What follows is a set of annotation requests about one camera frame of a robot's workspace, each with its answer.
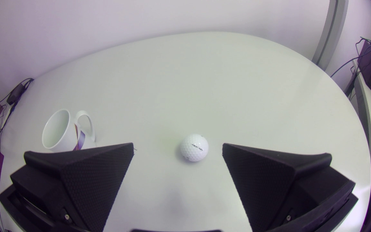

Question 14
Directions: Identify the black power brick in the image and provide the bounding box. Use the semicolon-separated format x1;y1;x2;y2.
7;83;25;105

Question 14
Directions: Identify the white mug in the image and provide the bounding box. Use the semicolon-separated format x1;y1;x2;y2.
42;109;96;152

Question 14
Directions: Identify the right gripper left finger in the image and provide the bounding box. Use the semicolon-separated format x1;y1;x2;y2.
11;143;134;232

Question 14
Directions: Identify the white golf ball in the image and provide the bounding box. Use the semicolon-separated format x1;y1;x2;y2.
180;134;209;162

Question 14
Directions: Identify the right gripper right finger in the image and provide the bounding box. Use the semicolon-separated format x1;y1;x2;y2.
222;143;356;232

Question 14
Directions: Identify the thick black power cable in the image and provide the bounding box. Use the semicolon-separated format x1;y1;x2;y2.
0;78;34;140

